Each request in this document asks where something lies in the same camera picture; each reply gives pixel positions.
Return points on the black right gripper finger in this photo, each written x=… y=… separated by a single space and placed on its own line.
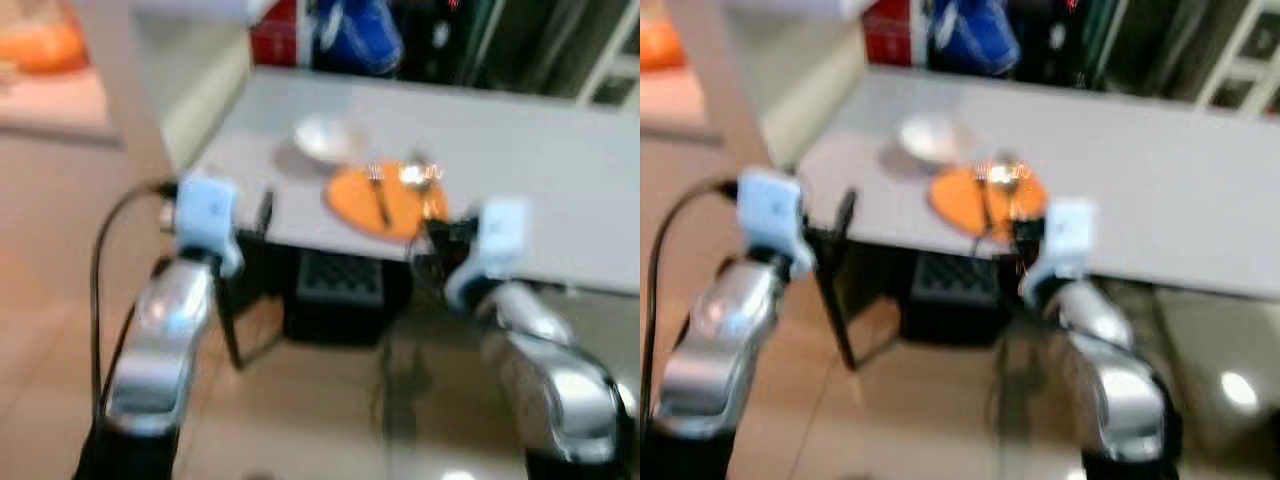
x=434 y=238

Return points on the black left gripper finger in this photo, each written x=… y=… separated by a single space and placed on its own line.
x=266 y=212
x=847 y=212

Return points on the golden metal spoon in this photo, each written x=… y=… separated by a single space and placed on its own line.
x=1008 y=176
x=420 y=176

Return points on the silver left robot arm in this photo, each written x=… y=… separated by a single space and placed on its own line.
x=160 y=340
x=720 y=340

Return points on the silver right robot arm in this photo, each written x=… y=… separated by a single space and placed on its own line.
x=1125 y=390
x=560 y=390

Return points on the silver metal fork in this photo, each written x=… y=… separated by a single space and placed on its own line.
x=983 y=195
x=378 y=195

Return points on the orange round plate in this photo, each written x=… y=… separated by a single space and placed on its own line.
x=955 y=200
x=355 y=200

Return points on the black plastic crate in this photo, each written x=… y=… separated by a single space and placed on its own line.
x=950 y=290
x=340 y=290

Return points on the white shallow bowl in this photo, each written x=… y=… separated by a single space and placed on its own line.
x=328 y=138
x=930 y=138

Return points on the red box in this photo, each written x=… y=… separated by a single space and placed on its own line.
x=275 y=40
x=888 y=40

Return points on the blue bag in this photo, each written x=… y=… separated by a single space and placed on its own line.
x=970 y=35
x=360 y=35

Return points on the pale pink counter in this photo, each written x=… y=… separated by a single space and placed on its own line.
x=50 y=105
x=675 y=105

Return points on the orange round object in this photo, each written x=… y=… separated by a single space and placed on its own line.
x=45 y=48
x=658 y=45

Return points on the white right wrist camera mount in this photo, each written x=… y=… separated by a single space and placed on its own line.
x=1070 y=235
x=503 y=235

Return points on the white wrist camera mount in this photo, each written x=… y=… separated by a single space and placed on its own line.
x=503 y=235
x=1070 y=235
x=772 y=210
x=205 y=210

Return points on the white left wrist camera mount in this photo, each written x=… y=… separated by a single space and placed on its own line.
x=205 y=210
x=772 y=210

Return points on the black metal table frame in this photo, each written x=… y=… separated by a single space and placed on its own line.
x=838 y=320
x=228 y=318

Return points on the white shelf frame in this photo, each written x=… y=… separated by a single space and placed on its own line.
x=618 y=62
x=1250 y=60

